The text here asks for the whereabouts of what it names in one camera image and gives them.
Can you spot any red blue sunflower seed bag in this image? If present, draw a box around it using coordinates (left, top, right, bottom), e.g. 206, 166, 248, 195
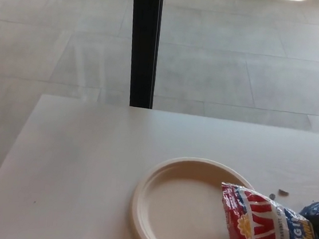
215, 181, 319, 239

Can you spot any cream round paper plate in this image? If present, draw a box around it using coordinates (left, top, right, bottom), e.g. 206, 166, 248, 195
127, 151, 259, 239

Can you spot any black vertical window frame post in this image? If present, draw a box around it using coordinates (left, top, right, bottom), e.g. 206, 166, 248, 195
119, 0, 166, 110

